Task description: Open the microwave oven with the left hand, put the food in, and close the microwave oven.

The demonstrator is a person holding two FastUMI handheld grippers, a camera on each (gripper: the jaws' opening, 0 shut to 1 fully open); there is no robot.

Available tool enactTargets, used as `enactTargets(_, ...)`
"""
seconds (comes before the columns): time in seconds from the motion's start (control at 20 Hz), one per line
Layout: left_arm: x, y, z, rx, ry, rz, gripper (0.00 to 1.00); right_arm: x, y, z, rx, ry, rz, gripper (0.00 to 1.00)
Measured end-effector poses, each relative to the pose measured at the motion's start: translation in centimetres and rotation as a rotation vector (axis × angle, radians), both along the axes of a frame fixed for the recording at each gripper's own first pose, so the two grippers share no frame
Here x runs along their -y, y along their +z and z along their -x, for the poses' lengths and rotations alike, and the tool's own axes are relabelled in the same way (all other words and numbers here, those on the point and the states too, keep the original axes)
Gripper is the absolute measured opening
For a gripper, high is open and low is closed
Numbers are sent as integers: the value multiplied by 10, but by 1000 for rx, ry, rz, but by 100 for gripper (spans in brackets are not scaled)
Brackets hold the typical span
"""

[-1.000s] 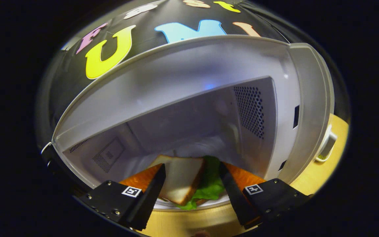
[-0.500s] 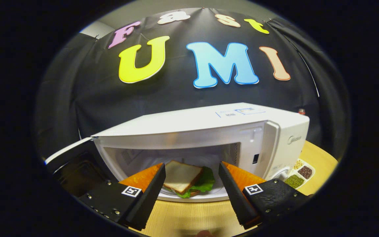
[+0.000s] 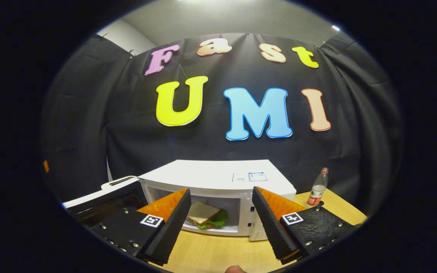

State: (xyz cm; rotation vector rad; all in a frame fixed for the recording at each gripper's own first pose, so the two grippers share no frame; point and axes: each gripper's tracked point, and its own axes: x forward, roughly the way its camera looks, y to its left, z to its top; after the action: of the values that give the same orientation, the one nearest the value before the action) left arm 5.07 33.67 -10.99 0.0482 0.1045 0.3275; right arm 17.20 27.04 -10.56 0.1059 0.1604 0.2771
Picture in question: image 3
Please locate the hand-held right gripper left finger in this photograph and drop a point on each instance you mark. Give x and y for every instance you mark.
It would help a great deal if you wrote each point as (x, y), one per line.
(169, 231)

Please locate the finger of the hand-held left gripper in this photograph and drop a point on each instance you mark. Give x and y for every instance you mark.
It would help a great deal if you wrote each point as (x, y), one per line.
(46, 166)

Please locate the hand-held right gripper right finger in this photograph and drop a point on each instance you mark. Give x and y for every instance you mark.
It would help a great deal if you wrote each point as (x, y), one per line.
(271, 227)

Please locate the lettuce sandwich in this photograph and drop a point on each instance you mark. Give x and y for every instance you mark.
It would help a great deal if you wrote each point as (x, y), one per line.
(205, 214)

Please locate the white microwave oven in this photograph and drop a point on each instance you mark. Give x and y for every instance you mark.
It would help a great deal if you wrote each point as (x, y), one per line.
(211, 176)

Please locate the clear plastic water bottle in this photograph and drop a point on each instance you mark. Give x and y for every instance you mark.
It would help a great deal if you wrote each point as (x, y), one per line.
(318, 193)

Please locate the white toaster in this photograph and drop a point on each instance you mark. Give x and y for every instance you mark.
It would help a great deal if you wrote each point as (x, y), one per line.
(121, 181)

